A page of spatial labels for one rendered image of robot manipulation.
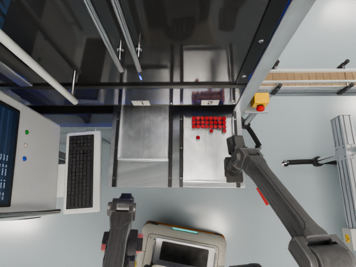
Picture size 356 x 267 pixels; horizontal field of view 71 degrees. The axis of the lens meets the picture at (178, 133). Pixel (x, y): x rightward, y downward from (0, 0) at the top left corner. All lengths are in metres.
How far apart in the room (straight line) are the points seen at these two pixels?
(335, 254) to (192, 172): 0.81
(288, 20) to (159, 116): 0.82
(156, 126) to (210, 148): 0.31
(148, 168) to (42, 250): 1.42
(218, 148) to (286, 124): 1.21
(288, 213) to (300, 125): 1.85
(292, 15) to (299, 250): 0.56
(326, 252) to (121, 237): 0.48
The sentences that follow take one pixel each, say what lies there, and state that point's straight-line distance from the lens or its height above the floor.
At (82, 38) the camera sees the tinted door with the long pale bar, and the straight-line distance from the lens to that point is 0.85.
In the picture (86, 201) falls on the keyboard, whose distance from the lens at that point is 1.43.
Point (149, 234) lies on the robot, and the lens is 1.91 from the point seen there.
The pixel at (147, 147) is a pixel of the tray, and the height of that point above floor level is 0.88.
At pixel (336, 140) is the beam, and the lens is 2.02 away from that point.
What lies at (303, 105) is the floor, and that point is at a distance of 2.56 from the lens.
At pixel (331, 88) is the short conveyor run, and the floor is 0.93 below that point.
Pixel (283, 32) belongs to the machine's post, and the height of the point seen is 1.54.
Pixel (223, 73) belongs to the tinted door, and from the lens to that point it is 0.99.
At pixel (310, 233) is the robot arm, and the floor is 1.58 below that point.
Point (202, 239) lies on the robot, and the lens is 1.90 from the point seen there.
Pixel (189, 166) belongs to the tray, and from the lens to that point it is 1.28.
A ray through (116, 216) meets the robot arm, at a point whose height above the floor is 1.40.
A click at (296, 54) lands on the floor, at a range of 2.78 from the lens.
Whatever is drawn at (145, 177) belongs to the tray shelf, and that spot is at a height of 0.88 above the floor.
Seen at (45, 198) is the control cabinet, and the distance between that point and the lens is 1.42.
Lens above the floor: 2.16
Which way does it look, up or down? 75 degrees down
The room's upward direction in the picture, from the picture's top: 7 degrees counter-clockwise
